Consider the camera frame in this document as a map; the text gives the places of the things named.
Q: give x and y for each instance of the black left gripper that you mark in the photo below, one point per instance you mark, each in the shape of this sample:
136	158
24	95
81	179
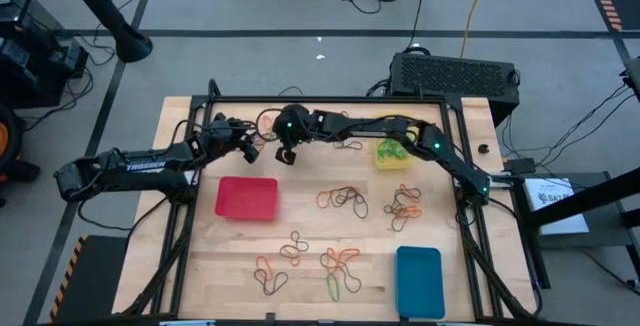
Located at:
222	138

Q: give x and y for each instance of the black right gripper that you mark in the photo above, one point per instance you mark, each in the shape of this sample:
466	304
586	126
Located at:
292	126

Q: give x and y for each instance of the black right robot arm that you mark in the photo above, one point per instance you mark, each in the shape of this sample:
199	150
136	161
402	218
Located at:
365	126

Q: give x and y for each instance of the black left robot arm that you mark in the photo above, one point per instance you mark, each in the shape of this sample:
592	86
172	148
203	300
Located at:
145	166

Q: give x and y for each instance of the red plastic basket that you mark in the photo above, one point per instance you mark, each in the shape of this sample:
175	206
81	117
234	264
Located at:
245	198

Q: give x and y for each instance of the yellow plastic basket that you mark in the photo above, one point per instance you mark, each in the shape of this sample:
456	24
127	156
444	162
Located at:
385	165

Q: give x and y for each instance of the black floor stand pole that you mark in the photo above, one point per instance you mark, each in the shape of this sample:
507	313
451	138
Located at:
132	46

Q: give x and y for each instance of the black computer case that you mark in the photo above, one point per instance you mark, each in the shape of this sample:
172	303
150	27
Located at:
450	76

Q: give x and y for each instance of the small black round knob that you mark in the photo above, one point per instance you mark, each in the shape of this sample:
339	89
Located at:
483	148

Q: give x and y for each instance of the blue plastic basket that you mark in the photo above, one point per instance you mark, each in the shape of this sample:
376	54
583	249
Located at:
420	286

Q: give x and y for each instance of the black equipment cart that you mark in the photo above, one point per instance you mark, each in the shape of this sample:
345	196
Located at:
30	66

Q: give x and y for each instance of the black power adapter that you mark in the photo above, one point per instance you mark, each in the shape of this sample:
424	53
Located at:
522	166

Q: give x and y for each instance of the orange black wheeled machine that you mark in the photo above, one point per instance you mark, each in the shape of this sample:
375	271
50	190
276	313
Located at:
7	141

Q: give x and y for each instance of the white printed sheet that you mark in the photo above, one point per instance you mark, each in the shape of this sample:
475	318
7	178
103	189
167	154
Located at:
535	186

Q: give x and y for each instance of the black metal beam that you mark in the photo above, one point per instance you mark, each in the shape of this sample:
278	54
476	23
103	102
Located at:
600	191

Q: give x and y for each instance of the dark grey floor platform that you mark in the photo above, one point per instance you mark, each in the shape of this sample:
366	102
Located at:
615	236

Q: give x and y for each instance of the grey device edge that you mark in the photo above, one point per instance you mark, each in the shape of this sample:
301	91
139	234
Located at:
634	73

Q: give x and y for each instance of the black aluminium table frame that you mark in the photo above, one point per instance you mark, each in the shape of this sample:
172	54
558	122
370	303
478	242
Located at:
325	99

